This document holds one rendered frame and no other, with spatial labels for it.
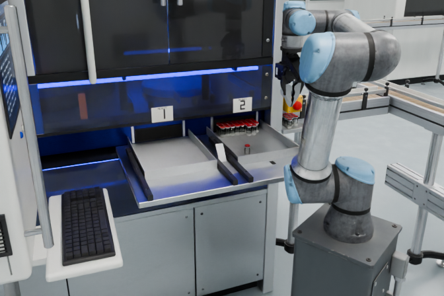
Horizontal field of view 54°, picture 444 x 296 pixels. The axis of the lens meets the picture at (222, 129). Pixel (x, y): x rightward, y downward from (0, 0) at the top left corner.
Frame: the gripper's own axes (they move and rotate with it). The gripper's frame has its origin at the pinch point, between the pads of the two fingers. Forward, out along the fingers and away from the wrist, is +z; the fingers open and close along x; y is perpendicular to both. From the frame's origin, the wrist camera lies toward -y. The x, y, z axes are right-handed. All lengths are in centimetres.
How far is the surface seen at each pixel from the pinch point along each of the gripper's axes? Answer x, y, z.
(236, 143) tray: 12.3, 20.2, 21.4
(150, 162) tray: 49, 15, 21
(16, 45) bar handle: 85, -27, -30
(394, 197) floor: -139, 81, 109
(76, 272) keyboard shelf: 79, -28, 30
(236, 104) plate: 9.5, 27.4, 6.9
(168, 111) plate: 38.4, 27.4, 7.0
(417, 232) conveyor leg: -86, 11, 82
